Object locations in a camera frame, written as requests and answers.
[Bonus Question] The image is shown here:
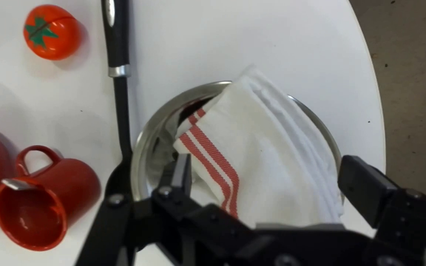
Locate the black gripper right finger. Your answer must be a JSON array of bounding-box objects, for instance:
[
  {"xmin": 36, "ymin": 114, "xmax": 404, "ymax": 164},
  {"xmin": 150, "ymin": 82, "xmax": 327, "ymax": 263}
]
[{"xmin": 338, "ymin": 154, "xmax": 403, "ymax": 231}]

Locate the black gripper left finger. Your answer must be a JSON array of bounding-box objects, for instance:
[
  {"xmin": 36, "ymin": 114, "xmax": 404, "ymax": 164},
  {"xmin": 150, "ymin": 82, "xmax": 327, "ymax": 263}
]
[{"xmin": 159, "ymin": 152, "xmax": 194, "ymax": 200}]

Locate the white towel with red stripes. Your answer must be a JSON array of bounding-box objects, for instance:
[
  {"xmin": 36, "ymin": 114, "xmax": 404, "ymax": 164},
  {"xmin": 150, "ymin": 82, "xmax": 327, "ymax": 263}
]
[{"xmin": 174, "ymin": 65, "xmax": 347, "ymax": 226}]

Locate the steel bowl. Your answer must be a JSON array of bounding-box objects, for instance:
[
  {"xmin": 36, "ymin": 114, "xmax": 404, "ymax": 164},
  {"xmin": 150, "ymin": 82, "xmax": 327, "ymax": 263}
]
[{"xmin": 129, "ymin": 80, "xmax": 345, "ymax": 204}]

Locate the red mug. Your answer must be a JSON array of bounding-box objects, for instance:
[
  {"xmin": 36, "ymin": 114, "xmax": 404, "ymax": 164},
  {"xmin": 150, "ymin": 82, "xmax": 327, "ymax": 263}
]
[{"xmin": 0, "ymin": 145, "xmax": 103, "ymax": 253}]

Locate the black ladle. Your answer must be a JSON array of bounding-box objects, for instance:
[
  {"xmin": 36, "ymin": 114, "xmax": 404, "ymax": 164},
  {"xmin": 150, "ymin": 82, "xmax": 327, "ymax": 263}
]
[{"xmin": 100, "ymin": 0, "xmax": 141, "ymax": 204}]

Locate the orange toy tomato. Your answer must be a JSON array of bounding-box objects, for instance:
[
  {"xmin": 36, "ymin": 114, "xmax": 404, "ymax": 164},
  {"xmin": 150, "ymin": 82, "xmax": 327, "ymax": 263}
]
[{"xmin": 23, "ymin": 3, "xmax": 83, "ymax": 62}]

